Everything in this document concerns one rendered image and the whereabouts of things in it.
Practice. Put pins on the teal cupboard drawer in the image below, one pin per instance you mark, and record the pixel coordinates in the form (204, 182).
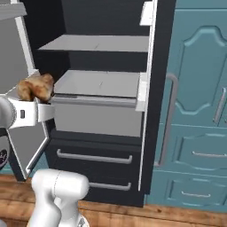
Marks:
(189, 184)
(189, 147)

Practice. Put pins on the black fridge door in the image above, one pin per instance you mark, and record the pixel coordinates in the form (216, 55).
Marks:
(161, 59)

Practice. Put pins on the brown chicken drumstick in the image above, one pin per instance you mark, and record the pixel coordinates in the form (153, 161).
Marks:
(35, 87)

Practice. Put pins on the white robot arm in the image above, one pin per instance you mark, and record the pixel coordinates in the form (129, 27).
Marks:
(59, 189)

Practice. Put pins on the grey fridge door bin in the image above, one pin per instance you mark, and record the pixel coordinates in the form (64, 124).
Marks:
(11, 11)

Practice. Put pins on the grey-lined fridge door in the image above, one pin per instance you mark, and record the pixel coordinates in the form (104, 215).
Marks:
(11, 59)

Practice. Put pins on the teal cupboard door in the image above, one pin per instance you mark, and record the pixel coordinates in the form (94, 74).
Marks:
(198, 68)

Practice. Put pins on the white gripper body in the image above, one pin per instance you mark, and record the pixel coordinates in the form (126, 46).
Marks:
(45, 112)

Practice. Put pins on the grey fridge crisper drawer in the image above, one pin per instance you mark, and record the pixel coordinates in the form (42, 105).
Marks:
(97, 118)

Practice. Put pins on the black freezer drawer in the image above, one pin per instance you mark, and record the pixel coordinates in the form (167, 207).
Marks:
(115, 198)
(94, 170)

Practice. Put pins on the grey fridge shelf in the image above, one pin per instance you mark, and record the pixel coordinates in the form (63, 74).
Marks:
(97, 43)

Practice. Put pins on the black fridge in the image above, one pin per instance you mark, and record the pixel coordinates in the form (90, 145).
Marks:
(103, 17)

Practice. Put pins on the white fridge door bin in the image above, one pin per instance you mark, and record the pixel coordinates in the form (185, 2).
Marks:
(147, 13)
(142, 91)

